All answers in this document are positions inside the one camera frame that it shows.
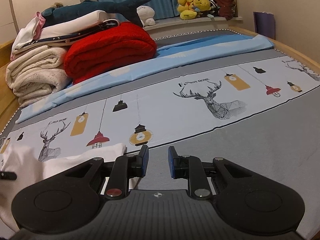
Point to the cream folded blanket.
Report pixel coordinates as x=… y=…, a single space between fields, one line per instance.
x=35 y=75

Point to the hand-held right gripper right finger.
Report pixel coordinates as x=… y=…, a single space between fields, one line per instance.
x=171 y=160

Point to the white seal plush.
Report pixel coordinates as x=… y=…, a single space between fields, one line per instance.
x=146 y=13

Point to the yellow round plush toy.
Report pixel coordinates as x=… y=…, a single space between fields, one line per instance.
x=202 y=3

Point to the white t-shirt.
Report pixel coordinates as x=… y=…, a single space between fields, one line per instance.
x=25 y=160

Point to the white folded quilt dark trim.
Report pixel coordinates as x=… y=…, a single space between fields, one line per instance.
x=82 y=33

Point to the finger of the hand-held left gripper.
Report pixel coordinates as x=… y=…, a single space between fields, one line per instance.
x=8 y=175

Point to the red folded blanket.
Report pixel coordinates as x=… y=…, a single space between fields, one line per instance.
x=107 y=50

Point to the brown plush toy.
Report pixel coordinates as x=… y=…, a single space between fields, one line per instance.
x=57 y=5

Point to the purple paper bag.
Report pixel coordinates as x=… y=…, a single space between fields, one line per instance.
x=263 y=25

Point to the dark blue shark plush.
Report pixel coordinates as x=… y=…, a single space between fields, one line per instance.
x=82 y=8

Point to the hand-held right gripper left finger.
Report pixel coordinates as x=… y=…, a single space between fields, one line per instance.
x=144 y=160

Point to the yellow duck plush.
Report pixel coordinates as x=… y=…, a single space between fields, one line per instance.
x=186 y=8

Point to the dark red cushion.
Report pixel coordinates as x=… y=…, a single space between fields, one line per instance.
x=225 y=1

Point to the light blue sheet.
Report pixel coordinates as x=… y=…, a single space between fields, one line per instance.
x=200 y=47

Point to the pink and white cloth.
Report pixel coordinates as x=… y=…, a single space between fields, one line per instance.
x=26 y=35

